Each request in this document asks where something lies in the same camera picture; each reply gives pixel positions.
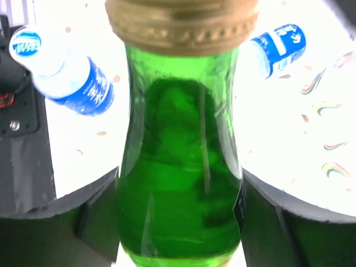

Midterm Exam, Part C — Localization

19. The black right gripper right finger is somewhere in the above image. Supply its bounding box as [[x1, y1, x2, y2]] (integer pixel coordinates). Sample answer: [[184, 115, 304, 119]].
[[234, 170, 355, 267]]

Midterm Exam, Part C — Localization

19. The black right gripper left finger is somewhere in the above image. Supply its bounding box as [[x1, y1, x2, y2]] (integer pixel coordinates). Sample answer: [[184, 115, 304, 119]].
[[1, 169, 120, 266]]

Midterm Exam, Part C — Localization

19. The upright blue label water bottle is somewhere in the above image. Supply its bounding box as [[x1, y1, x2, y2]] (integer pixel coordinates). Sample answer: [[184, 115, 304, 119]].
[[9, 25, 115, 116]]

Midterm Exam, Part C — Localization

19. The lying blue label water bottle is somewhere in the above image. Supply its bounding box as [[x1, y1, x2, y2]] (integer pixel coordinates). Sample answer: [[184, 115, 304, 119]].
[[248, 23, 306, 80]]

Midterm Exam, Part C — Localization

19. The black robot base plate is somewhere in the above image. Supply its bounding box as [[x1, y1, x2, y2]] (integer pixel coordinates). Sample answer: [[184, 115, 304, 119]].
[[1, 14, 56, 218]]

